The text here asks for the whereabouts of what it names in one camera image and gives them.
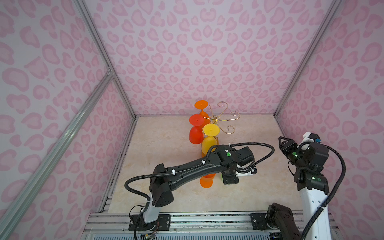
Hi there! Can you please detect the aluminium frame diagonal strut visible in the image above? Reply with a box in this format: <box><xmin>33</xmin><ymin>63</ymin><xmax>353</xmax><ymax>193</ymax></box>
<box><xmin>1</xmin><ymin>73</ymin><xmax>115</xmax><ymax>240</ymax></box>

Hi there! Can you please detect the yellow wine glass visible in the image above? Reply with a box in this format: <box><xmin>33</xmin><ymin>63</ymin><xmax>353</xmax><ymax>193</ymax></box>
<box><xmin>201</xmin><ymin>124</ymin><xmax>220</xmax><ymax>157</ymax></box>

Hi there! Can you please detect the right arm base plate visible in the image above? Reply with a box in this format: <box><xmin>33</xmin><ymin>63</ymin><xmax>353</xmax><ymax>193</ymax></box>
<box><xmin>251</xmin><ymin>212</ymin><xmax>298</xmax><ymax>231</ymax></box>

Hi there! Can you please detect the red wine glass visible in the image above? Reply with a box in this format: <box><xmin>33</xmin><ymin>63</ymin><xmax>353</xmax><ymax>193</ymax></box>
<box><xmin>189</xmin><ymin>114</ymin><xmax>204</xmax><ymax>145</ymax></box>

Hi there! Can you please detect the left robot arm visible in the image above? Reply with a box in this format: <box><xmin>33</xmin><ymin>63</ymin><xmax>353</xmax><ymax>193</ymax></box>
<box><xmin>143</xmin><ymin>145</ymin><xmax>255</xmax><ymax>224</ymax></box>

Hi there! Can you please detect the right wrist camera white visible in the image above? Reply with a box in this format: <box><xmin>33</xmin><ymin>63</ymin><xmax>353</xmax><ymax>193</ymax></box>
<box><xmin>301</xmin><ymin>132</ymin><xmax>322</xmax><ymax>145</ymax></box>

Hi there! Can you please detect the aluminium mounting rail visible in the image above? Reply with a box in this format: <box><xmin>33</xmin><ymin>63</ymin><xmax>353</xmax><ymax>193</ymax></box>
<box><xmin>81</xmin><ymin>211</ymin><xmax>281</xmax><ymax>240</ymax></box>

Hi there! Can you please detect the aluminium frame right post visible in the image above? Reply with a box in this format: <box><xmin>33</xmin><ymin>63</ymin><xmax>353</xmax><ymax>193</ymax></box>
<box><xmin>274</xmin><ymin>0</ymin><xmax>344</xmax><ymax>119</ymax></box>

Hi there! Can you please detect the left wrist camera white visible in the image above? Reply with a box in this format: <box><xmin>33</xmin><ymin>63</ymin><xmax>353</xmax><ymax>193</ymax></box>
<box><xmin>236</xmin><ymin>167</ymin><xmax>258</xmax><ymax>177</ymax></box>

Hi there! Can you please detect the aluminium frame post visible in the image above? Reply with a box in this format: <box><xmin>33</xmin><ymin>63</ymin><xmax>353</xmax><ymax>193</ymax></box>
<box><xmin>73</xmin><ymin>0</ymin><xmax>137</xmax><ymax>120</ymax></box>
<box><xmin>274</xmin><ymin>0</ymin><xmax>344</xmax><ymax>119</ymax></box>

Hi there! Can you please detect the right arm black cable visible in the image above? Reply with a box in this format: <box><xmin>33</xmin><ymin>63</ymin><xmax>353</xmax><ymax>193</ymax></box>
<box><xmin>299</xmin><ymin>143</ymin><xmax>347</xmax><ymax>240</ymax></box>

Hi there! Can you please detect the gold wire glass rack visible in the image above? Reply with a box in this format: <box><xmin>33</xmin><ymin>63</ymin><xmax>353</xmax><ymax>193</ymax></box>
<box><xmin>205</xmin><ymin>101</ymin><xmax>241</xmax><ymax>135</ymax></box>

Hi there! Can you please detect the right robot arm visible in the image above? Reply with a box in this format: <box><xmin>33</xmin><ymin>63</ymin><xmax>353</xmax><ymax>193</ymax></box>
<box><xmin>266</xmin><ymin>134</ymin><xmax>332</xmax><ymax>240</ymax></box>

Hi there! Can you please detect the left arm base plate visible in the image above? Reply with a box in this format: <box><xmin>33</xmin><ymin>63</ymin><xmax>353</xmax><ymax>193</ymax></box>
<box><xmin>129</xmin><ymin>215</ymin><xmax>171</xmax><ymax>232</ymax></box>

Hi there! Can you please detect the orange wine glass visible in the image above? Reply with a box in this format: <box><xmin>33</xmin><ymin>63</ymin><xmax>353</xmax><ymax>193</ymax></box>
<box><xmin>200</xmin><ymin>174</ymin><xmax>216</xmax><ymax>189</ymax></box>
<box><xmin>195</xmin><ymin>100</ymin><xmax>210</xmax><ymax>128</ymax></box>

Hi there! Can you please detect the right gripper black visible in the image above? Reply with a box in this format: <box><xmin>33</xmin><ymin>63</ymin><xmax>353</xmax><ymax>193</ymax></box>
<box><xmin>278</xmin><ymin>135</ymin><xmax>309</xmax><ymax>169</ymax></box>

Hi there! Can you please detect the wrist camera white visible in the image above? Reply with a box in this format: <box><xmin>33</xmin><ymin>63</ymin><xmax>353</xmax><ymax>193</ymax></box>
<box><xmin>236</xmin><ymin>167</ymin><xmax>258</xmax><ymax>177</ymax></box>
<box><xmin>301</xmin><ymin>132</ymin><xmax>322</xmax><ymax>145</ymax></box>

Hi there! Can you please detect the aluminium frame left post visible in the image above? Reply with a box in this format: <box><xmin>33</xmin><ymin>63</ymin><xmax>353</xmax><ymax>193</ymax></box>
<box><xmin>73</xmin><ymin>0</ymin><xmax>137</xmax><ymax>120</ymax></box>

